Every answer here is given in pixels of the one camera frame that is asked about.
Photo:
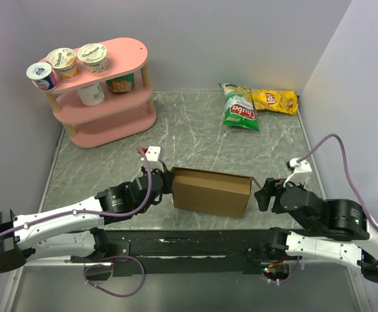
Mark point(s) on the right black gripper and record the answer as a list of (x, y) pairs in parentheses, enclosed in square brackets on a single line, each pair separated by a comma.
[(273, 184)]

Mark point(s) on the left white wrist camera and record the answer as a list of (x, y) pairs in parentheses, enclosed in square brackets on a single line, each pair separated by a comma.
[(154, 156)]

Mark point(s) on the green Chuba chips bag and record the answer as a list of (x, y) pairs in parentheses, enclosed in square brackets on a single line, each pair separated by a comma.
[(239, 110)]

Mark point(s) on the white Chobani yogurt cup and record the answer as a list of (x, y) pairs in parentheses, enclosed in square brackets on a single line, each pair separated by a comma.
[(93, 56)]

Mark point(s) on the yellow Lays chips bag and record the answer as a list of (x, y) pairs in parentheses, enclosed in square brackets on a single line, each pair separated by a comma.
[(282, 101)]

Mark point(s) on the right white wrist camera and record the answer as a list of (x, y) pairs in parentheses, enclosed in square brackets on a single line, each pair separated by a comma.
[(300, 172)]

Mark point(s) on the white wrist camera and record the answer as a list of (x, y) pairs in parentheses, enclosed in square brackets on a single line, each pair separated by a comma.
[(300, 172), (154, 156)]

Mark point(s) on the white plastic cup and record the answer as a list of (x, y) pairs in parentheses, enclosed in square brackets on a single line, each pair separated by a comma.
[(91, 95)]

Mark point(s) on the blue white yogurt cup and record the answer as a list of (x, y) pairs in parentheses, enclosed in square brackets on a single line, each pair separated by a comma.
[(41, 74)]

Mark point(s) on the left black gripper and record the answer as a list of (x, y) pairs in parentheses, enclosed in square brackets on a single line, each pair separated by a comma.
[(168, 176)]

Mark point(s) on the green snack cup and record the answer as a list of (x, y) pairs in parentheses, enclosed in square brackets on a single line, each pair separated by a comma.
[(122, 84)]

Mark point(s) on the orange Chobani yogurt cup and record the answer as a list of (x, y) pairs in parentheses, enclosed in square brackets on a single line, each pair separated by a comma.
[(64, 61)]

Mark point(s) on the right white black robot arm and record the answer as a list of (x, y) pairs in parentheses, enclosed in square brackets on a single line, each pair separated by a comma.
[(335, 231)]

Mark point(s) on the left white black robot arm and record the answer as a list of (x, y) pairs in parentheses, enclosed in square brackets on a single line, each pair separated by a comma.
[(75, 229)]

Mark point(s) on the pink three-tier shelf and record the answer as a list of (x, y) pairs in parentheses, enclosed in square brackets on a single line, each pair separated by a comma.
[(118, 115)]

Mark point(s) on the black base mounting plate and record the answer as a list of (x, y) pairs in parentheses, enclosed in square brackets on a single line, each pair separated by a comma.
[(191, 251)]

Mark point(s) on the brown cardboard box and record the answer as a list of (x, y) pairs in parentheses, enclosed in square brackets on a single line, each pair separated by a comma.
[(211, 192)]

